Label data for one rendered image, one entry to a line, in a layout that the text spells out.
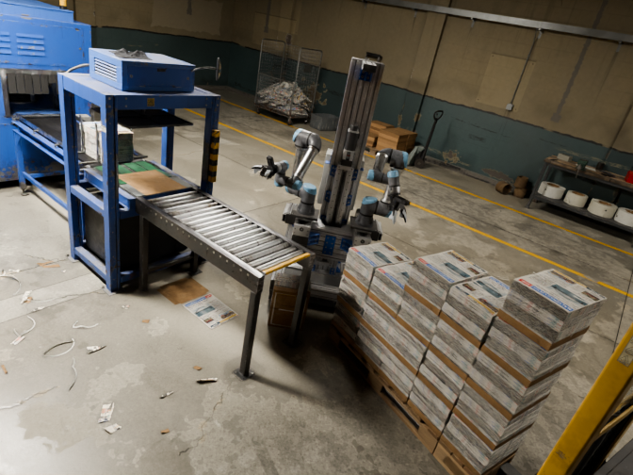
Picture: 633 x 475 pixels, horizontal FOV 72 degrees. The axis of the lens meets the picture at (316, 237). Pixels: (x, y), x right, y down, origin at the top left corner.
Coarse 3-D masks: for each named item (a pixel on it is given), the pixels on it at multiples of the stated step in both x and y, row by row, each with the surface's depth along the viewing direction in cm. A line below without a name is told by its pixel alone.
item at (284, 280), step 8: (280, 280) 339; (288, 280) 340; (296, 280) 342; (296, 288) 334; (272, 296) 332; (280, 296) 331; (288, 296) 331; (296, 296) 330; (272, 304) 336; (280, 304) 335; (288, 304) 335; (304, 304) 335
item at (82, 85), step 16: (64, 80) 309; (80, 80) 302; (96, 80) 314; (80, 96) 300; (96, 96) 287; (128, 96) 291; (144, 96) 300; (160, 96) 309; (176, 96) 319; (192, 96) 330; (208, 96) 341
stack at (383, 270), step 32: (352, 256) 309; (384, 256) 308; (352, 288) 313; (384, 288) 286; (352, 320) 318; (384, 320) 287; (416, 320) 265; (352, 352) 321; (384, 352) 292; (416, 352) 267; (448, 352) 247; (384, 384) 294; (416, 384) 270; (448, 384) 249; (416, 416) 273; (448, 416) 252
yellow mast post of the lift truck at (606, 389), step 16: (624, 336) 156; (624, 352) 156; (608, 368) 161; (624, 368) 157; (608, 384) 162; (624, 384) 157; (592, 400) 167; (608, 400) 162; (576, 416) 172; (592, 416) 167; (608, 416) 165; (576, 432) 173; (592, 432) 168; (560, 448) 179; (576, 448) 174; (544, 464) 186; (560, 464) 180; (576, 464) 180
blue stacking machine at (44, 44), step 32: (0, 0) 410; (32, 0) 488; (64, 0) 452; (0, 32) 408; (32, 32) 428; (64, 32) 449; (0, 64) 419; (32, 64) 439; (64, 64) 461; (0, 96) 429; (32, 96) 497; (0, 128) 440; (0, 160) 452; (32, 160) 476
